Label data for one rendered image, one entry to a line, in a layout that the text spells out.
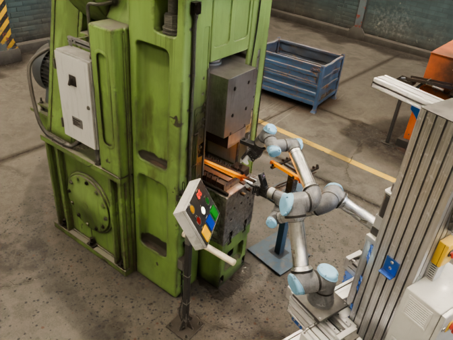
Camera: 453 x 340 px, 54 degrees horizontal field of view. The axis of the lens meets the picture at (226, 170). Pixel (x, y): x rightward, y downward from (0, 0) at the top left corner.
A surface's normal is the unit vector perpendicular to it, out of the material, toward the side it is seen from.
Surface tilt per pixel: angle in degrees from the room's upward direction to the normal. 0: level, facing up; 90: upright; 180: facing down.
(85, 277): 0
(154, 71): 89
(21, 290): 0
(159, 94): 89
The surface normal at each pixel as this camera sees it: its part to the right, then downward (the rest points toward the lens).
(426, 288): 0.07, -0.84
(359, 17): -0.65, 0.36
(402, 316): -0.83, 0.25
